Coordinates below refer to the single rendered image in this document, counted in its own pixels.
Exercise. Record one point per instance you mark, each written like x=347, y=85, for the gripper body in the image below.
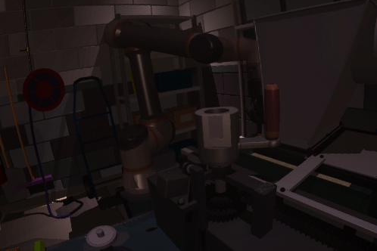
x=255, y=81

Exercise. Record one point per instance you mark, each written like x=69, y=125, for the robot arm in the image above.
x=153, y=40

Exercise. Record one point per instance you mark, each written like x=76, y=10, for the grey malt mill hopper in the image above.
x=306, y=65

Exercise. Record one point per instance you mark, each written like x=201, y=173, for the dark malt mill body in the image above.
x=176, y=203

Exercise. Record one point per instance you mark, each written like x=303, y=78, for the dark blue box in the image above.
x=173, y=80

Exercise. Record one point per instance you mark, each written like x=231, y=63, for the brown cardboard box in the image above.
x=181, y=116

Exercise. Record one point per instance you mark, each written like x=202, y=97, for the light grey flat plate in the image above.
x=350, y=161

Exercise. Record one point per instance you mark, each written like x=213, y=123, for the black toothed gear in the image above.
x=225, y=208

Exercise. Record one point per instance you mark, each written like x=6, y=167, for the blue hand truck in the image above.
x=88, y=133

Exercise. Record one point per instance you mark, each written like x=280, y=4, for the blue flat tray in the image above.
x=141, y=236

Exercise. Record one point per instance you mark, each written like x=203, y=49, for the white round knob disc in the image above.
x=101, y=236

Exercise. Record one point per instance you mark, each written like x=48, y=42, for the green block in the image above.
x=39, y=246

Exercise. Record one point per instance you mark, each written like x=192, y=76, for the light grey bar frame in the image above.
x=306, y=171

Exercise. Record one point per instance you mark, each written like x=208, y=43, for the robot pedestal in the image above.
x=125, y=200

